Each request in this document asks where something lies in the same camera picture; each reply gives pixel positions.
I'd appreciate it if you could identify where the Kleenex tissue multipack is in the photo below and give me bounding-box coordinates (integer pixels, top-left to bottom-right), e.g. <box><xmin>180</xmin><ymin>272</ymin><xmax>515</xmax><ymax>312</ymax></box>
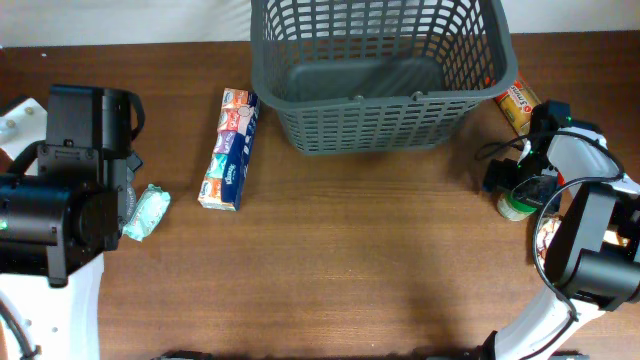
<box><xmin>198</xmin><ymin>88</ymin><xmax>260</xmax><ymax>211</ymax></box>

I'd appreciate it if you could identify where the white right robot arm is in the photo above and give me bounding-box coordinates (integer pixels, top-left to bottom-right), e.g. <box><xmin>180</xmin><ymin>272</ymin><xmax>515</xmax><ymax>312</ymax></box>
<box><xmin>474</xmin><ymin>100</ymin><xmax>639</xmax><ymax>359</ymax></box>

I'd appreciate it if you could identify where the green wet wipes pack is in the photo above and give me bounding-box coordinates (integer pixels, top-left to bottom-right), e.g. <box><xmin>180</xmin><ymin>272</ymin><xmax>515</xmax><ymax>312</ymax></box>
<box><xmin>123</xmin><ymin>184</ymin><xmax>171</xmax><ymax>242</ymax></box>

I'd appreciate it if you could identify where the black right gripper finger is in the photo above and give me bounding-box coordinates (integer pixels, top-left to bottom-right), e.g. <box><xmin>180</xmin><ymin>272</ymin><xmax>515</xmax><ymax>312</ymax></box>
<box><xmin>482</xmin><ymin>159</ymin><xmax>519</xmax><ymax>193</ymax></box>
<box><xmin>509</xmin><ymin>175</ymin><xmax>559</xmax><ymax>209</ymax></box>

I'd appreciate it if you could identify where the spaghetti pasta packet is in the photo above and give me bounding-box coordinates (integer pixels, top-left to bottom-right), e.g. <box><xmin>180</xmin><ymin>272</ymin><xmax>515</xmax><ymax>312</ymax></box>
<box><xmin>494</xmin><ymin>73</ymin><xmax>541</xmax><ymax>135</ymax></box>

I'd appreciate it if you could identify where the beige snack bag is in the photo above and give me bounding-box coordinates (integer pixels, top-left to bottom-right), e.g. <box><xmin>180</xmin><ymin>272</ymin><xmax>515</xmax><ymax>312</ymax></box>
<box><xmin>536</xmin><ymin>216</ymin><xmax>630</xmax><ymax>266</ymax></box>

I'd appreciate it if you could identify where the grey plastic basket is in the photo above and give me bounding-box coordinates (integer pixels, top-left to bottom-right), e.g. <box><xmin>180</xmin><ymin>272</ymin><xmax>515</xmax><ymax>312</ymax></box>
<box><xmin>250</xmin><ymin>0</ymin><xmax>517</xmax><ymax>155</ymax></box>

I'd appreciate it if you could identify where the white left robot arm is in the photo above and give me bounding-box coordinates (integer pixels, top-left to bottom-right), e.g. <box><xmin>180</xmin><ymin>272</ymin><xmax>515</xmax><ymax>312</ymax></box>
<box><xmin>1</xmin><ymin>85</ymin><xmax>146</xmax><ymax>359</ymax></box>

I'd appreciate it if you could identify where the green lid spice jar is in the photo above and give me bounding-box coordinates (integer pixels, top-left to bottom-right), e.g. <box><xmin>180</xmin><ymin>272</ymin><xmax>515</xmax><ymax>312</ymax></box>
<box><xmin>496</xmin><ymin>192</ymin><xmax>537</xmax><ymax>222</ymax></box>

